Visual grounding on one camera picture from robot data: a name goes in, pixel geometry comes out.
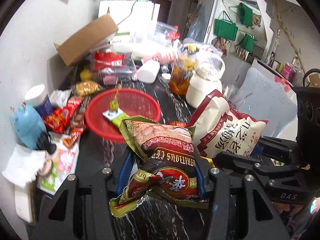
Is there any yellow lemon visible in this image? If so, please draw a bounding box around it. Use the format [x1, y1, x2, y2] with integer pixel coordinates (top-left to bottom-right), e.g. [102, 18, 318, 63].
[80, 69, 92, 82]

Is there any white desiccant packet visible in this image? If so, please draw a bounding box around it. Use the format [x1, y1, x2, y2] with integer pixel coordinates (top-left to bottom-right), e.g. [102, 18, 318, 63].
[49, 89, 72, 108]

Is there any brown cardboard box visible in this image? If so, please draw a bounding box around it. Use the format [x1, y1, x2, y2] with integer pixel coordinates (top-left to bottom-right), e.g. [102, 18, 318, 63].
[54, 14, 118, 67]

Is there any green red date snack bag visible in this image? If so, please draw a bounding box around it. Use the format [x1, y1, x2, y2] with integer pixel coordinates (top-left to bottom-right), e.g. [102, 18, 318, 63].
[110, 116, 208, 217]

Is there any yellow crispy snack bag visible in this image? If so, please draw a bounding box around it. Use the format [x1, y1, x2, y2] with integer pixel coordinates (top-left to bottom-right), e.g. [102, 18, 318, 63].
[75, 81, 101, 97]

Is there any white red plum drink bag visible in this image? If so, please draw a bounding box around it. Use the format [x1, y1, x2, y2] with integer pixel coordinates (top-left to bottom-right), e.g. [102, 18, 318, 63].
[187, 89, 268, 159]

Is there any cream white kettle jug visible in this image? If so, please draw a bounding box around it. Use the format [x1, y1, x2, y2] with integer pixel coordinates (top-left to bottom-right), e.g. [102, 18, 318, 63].
[185, 54, 225, 108]

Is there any green white medicine box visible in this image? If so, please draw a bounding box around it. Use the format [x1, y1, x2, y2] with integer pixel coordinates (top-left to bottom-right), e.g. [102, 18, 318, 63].
[110, 31, 133, 45]

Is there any white mini fridge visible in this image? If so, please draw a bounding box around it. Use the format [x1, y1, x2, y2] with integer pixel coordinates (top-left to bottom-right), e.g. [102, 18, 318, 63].
[98, 0, 160, 31]

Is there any green yellow white sachet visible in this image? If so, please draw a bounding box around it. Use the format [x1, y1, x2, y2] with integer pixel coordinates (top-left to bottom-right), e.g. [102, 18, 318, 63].
[103, 108, 129, 128]

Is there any red cola bottle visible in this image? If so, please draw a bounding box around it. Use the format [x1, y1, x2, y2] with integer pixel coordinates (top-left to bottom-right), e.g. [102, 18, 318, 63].
[168, 25, 180, 42]

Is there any red snack bag in tray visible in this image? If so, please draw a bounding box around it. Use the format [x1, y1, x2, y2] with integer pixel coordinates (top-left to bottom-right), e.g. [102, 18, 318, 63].
[93, 52, 124, 72]

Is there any pink paper cup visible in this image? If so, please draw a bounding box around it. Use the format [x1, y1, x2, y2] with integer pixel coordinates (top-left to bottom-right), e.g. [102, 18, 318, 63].
[152, 50, 178, 65]

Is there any lower green tote bag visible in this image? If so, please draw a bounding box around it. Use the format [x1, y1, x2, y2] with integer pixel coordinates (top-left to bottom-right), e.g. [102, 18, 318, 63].
[239, 33, 257, 53]

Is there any blue jar white lid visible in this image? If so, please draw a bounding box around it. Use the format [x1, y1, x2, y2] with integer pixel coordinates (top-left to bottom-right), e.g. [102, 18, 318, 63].
[24, 84, 53, 118]

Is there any red cartoon candy packet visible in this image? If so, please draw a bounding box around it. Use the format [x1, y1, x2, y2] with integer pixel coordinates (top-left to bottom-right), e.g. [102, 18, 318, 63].
[169, 121, 187, 128]

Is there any blue robot shaped gadget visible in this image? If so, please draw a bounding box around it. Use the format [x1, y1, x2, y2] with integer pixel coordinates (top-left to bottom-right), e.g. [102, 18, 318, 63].
[10, 100, 56, 155]

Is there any green lollipop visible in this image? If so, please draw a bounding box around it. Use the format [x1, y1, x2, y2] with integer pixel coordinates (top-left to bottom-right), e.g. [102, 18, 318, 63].
[109, 83, 121, 111]

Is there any red plastic basket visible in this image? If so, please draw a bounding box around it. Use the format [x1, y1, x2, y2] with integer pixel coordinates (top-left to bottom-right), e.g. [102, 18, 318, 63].
[85, 88, 161, 143]

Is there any red gold candy packet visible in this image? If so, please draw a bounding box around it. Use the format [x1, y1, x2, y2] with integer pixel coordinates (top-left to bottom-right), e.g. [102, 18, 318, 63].
[43, 108, 67, 134]

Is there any yellow snack packet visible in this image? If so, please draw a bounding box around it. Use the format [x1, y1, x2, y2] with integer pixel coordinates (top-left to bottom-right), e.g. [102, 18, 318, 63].
[200, 156, 215, 167]

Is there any person right hand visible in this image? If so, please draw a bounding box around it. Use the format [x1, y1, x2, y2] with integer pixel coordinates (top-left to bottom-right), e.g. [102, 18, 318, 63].
[273, 202, 305, 216]

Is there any clear plastic tray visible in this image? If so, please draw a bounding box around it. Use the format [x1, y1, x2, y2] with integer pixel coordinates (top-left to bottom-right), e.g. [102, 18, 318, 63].
[91, 52, 137, 79]

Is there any upper green tote bag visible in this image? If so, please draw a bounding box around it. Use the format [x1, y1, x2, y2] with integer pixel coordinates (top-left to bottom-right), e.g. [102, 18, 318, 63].
[229, 2, 253, 27]

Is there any grey leaf pattern chair cushion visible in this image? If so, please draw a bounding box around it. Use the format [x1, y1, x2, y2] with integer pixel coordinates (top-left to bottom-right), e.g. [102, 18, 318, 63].
[231, 68, 297, 141]

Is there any green tote bag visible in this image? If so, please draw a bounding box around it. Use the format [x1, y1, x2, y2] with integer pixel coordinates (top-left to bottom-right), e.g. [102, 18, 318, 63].
[229, 2, 253, 27]
[239, 33, 257, 53]
[213, 11, 239, 41]

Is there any white cylinder container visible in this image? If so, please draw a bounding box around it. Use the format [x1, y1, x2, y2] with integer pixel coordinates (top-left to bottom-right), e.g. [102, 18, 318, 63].
[136, 60, 160, 84]

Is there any pink green leaflet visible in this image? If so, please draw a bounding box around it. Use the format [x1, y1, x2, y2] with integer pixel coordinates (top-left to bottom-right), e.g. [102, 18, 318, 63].
[37, 132, 80, 195]

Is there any red sauce sachet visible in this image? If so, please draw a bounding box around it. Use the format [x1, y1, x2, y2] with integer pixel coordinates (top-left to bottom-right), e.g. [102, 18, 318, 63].
[62, 98, 82, 126]

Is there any clear large zip bag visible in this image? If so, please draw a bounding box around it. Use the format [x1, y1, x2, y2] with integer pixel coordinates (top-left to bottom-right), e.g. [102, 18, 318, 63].
[155, 21, 174, 41]

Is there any amber drink plastic bottle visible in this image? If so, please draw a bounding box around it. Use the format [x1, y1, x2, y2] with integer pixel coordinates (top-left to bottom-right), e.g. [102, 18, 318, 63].
[169, 43, 199, 95]

